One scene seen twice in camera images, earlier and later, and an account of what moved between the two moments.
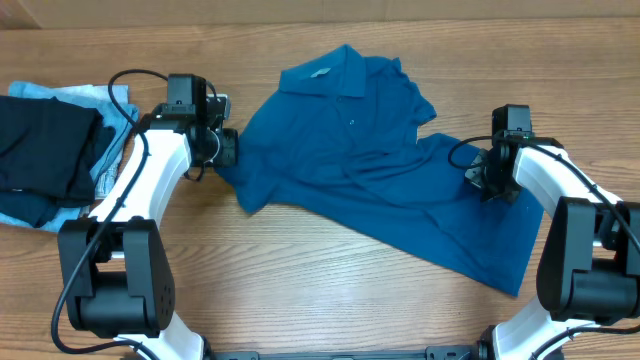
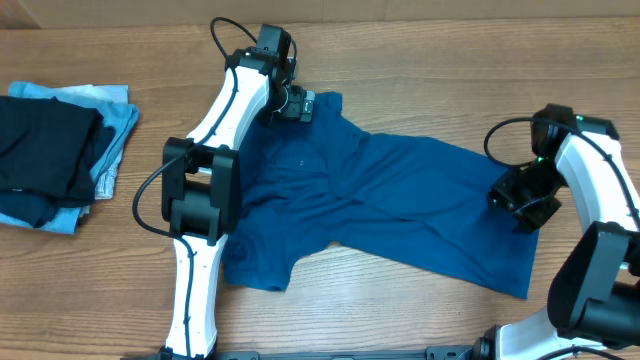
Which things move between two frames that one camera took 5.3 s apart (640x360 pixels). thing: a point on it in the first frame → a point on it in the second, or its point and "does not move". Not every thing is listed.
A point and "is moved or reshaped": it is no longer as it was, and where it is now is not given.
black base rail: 430,353 does not move
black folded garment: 50,147 does not move
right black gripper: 482,176 → 516,203
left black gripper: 229,156 → 295,110
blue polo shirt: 338,139 is moved or reshaped
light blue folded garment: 113,103 does not move
